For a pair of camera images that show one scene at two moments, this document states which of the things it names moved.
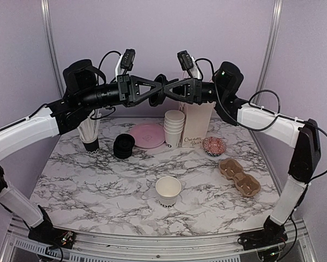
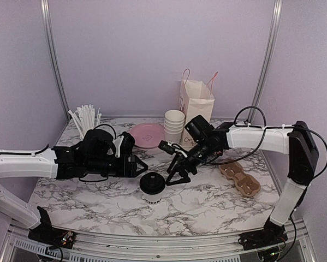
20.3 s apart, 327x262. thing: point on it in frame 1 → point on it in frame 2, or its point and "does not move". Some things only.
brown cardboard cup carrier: (247, 184) does not move
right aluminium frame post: (268, 48) does not move
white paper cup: (167, 188) → (153, 198)
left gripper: (127, 85) → (131, 172)
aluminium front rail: (18, 248) does not move
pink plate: (148, 135) does not move
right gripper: (192, 90) → (185, 164)
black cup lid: (157, 99) → (152, 183)
